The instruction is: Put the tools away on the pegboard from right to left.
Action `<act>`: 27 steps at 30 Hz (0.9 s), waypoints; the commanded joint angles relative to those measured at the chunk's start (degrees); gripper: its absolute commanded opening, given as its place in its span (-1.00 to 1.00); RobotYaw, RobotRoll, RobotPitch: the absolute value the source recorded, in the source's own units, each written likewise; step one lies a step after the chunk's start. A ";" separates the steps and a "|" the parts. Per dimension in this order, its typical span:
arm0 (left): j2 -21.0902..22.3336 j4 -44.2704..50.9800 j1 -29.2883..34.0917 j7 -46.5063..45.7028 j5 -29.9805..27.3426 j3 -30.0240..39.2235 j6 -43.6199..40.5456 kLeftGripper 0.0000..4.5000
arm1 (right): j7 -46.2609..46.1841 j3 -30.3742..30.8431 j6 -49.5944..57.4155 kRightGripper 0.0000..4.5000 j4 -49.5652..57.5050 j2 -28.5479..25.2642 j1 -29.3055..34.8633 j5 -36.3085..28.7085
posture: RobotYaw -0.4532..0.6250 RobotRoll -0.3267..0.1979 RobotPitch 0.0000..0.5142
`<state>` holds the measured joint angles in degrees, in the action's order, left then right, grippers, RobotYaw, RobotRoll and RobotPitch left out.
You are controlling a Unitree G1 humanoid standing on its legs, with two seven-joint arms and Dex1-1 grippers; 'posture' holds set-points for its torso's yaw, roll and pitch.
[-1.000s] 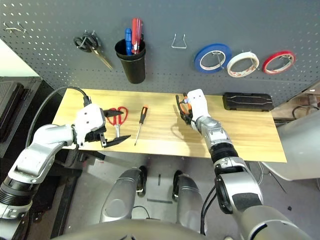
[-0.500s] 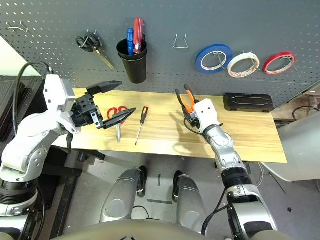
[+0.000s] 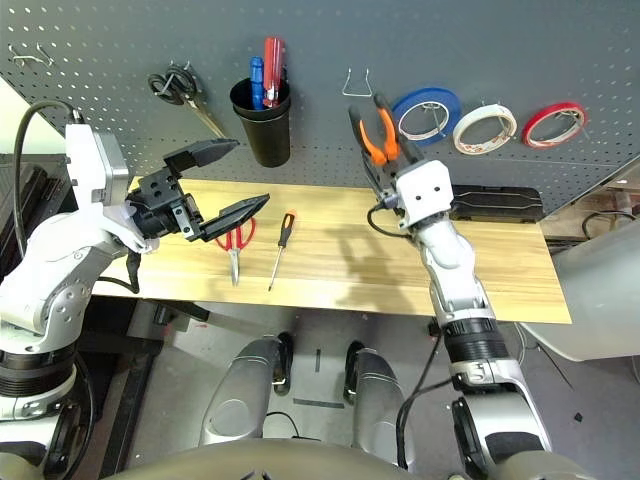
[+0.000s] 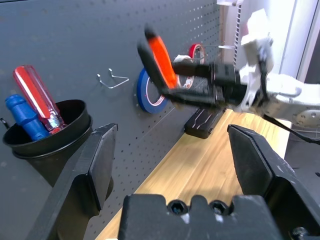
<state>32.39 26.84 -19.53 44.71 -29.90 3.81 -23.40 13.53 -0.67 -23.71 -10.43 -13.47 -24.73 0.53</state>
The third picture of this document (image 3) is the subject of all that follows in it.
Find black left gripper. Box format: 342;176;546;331
124;138;272;244

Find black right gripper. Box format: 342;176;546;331
360;143;427;211

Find orange black pliers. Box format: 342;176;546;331
347;92;427;169

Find white tape roll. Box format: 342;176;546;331
451;103;518;157

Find black orange screwdriver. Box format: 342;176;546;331
267;211;298;293

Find dark grey pegboard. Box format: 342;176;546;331
0;0;640;217

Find black cup holder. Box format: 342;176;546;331
229;77;293;169

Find silver single peg hook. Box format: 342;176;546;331
554;109;590;140
479;102;517;139
421;101;450;137

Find blue tape roll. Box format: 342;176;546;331
391;86;464;148

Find blue marker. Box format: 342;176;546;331
249;56;266;112

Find black tool case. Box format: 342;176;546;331
448;184;545;225

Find red tape roll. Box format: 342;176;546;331
521;101;590;150

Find black left robot foot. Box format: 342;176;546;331
272;331;296;397

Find black robot foot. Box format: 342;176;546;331
343;339;367;405
272;331;296;397

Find black hard case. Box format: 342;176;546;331
0;164;51;261

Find black right robot foot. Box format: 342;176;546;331
343;339;367;405

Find silver left robot leg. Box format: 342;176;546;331
198;337;287;449

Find silver robot leg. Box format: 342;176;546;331
351;347;417;471
198;337;287;449

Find silver right robot leg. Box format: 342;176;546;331
351;347;417;471

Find light grey curved shell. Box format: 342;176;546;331
517;219;640;362

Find grey robot torso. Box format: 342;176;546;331
102;437;601;480

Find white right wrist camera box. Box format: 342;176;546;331
393;160;455;229

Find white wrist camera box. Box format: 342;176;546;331
393;160;455;229
64;123;132;211

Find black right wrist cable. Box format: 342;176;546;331
367;199;454;469

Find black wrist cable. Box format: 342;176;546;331
13;99;142;296
367;199;454;469

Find black handled scissors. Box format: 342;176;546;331
147;63;227;139

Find silver double-prong wire hook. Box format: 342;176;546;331
167;60;195;96
342;67;374;96
9;43;57;69

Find red handled scissors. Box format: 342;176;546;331
214;216;258;288

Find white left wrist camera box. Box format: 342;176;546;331
64;123;132;211

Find red handled screwdriver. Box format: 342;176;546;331
262;36;288;109

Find black table support bracket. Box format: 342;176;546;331
154;299;211;326

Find black floor cable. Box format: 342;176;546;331
581;211;640;242

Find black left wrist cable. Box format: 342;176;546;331
13;99;142;296

